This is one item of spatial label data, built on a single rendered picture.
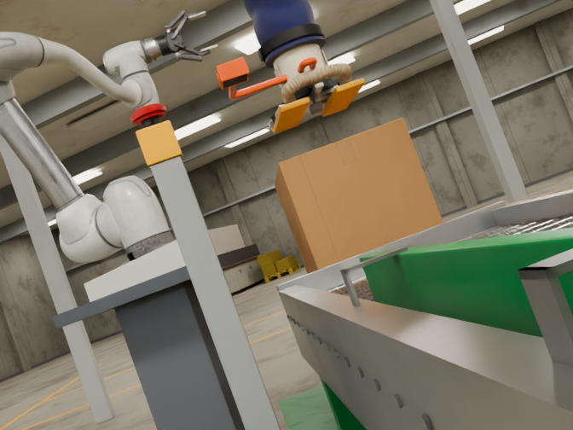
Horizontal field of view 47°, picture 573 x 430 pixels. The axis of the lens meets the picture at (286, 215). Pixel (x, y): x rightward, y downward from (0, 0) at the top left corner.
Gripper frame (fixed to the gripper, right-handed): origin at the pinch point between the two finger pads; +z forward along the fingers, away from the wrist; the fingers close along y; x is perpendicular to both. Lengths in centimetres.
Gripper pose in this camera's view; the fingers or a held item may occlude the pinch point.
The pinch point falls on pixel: (209, 30)
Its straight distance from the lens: 265.1
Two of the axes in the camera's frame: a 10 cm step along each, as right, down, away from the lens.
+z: 9.3, -3.4, 1.1
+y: 3.5, 9.4, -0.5
